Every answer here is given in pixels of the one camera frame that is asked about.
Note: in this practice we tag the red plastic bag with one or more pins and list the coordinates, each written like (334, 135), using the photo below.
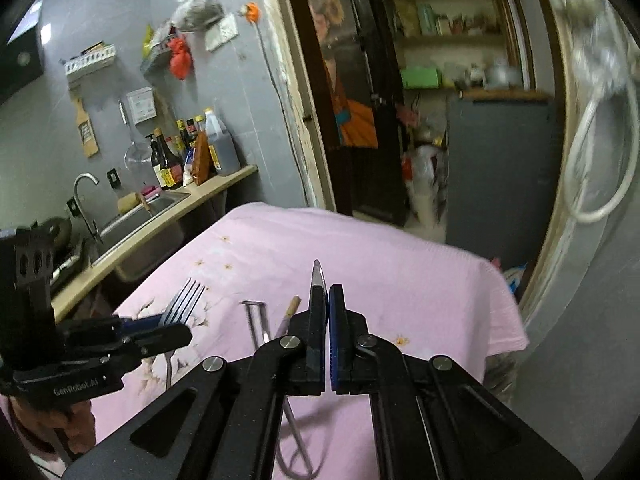
(181, 60)

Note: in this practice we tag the metal pot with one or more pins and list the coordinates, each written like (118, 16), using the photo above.
(502, 75)

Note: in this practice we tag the orange wall hook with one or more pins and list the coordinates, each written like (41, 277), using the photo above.
(251, 11)

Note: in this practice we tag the steel sink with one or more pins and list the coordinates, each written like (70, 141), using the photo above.
(145, 230)

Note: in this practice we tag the metal peeler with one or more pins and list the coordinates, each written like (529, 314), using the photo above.
(251, 324)

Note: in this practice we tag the large vinegar jug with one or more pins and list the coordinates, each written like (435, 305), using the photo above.
(222, 150)

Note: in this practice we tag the door poster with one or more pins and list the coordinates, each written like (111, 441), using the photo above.
(345, 85)

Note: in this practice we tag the clear bag of dried food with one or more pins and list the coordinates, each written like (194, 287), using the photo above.
(197, 12)

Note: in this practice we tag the green jar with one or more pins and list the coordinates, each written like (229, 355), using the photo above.
(425, 20)

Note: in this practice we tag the yellow sponge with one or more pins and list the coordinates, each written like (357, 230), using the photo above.
(130, 202)

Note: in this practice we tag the black wall socket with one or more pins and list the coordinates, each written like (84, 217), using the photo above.
(113, 178)
(73, 207)

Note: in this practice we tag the beige kitchen counter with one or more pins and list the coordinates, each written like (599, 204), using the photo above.
(220, 182)

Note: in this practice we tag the wooden door frame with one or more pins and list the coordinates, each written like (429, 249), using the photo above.
(295, 110)

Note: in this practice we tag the metal faucet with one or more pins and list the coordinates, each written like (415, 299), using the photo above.
(85, 180)

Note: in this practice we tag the metal strainer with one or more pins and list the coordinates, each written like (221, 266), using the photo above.
(136, 157)

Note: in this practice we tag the green box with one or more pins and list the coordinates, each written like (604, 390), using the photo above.
(421, 78)

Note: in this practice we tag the grey wall shelf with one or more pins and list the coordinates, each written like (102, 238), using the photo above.
(155, 62)

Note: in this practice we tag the metal knife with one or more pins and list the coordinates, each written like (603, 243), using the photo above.
(318, 275)

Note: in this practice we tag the pink tablecloth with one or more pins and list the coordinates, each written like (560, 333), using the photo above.
(400, 300)

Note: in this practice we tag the dark sauce bottle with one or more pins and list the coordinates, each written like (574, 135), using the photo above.
(190, 132)

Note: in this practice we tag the dark pump bottle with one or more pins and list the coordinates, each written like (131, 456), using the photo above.
(156, 160)

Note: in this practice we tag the white wall switch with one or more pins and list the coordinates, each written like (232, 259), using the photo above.
(215, 37)

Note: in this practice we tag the grey cabinet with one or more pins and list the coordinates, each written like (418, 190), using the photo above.
(500, 175)

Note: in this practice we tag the white wall basket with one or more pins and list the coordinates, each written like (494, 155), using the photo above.
(90, 62)

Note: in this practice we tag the wooden shelf unit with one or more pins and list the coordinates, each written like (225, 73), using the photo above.
(450, 40)

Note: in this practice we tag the wooden grater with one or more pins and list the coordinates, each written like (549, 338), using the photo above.
(86, 130)

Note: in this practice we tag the white wall socket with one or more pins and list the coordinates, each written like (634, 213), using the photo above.
(230, 27)

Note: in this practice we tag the white blue seasoning packet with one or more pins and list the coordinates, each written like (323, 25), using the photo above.
(188, 170)

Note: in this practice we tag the yellow label sauce bottle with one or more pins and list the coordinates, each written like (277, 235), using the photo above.
(171, 167)

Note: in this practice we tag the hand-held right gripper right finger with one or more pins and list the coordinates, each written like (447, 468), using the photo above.
(337, 340)

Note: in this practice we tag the orange seasoning packet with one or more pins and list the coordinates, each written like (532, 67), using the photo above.
(201, 160)

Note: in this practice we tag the person's left hand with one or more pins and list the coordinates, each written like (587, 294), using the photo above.
(40, 425)

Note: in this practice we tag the white wall box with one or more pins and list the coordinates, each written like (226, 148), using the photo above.
(140, 105)

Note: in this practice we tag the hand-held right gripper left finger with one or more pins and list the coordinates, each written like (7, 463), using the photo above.
(316, 340)

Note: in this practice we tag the green snack packet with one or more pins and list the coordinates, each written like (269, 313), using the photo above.
(148, 40)

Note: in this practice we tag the wooden chopstick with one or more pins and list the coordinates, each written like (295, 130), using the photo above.
(289, 316)

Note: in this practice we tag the metal fork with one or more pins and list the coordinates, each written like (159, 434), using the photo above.
(182, 305)

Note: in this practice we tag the black range hood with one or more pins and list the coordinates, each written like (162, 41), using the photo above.
(20, 60)

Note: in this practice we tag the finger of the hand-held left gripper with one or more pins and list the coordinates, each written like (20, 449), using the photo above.
(140, 323)
(165, 337)

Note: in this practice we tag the dark wooden door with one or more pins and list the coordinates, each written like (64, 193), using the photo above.
(370, 185)

